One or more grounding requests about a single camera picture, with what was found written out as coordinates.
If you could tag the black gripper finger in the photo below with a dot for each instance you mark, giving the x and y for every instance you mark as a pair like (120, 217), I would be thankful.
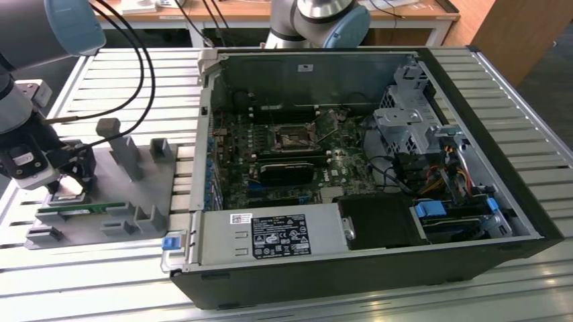
(83, 161)
(54, 187)

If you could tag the silver square CPU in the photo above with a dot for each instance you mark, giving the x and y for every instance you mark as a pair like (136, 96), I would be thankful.
(67, 197)

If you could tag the CPU socket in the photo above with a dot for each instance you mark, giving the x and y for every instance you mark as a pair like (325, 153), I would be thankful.
(295, 137)

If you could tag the grey plastic parts rack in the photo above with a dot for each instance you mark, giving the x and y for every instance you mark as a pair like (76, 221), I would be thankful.
(111, 188)

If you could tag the green RAM stick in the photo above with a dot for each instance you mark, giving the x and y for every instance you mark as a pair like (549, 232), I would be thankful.
(98, 207)

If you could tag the blue case latch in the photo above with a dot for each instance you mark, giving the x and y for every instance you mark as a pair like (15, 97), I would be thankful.
(173, 243)

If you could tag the white desk device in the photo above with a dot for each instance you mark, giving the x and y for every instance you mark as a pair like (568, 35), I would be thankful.
(139, 6)

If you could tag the black graphics card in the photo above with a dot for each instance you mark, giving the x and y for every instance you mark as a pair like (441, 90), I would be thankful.
(286, 172)

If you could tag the black RAM stick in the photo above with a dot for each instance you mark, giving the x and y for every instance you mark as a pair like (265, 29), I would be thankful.
(291, 160)

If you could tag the grey power supply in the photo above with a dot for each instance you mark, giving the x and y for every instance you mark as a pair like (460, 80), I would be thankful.
(269, 234)

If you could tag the metal locking lever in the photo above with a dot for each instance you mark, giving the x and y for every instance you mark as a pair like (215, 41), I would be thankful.
(329, 133)

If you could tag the wooden desk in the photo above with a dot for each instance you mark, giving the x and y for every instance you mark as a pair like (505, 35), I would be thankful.
(242, 15)

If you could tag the silver chipset heatsink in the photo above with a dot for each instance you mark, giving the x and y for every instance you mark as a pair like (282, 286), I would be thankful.
(331, 192)

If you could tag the green motherboard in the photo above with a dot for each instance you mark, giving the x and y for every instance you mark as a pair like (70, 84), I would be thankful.
(353, 167)

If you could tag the black plastic shroud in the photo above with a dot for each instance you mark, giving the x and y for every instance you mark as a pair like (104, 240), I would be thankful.
(381, 221)

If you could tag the black PC case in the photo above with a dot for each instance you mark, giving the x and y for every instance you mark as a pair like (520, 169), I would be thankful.
(358, 285)

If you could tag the silver drive cage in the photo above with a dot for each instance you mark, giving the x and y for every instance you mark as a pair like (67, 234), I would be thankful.
(402, 124)

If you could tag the blue disk carrier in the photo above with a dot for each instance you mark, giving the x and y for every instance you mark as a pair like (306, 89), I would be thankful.
(429, 208)

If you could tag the blue plastic clip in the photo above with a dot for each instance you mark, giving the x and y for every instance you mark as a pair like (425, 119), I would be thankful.
(490, 204)

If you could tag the wooden cabinet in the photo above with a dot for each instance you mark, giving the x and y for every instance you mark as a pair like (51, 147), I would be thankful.
(524, 33)

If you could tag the white and black camera box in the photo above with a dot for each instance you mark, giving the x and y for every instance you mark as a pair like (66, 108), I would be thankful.
(27, 167)

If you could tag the grey camera box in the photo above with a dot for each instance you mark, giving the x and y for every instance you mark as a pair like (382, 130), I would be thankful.
(42, 92)

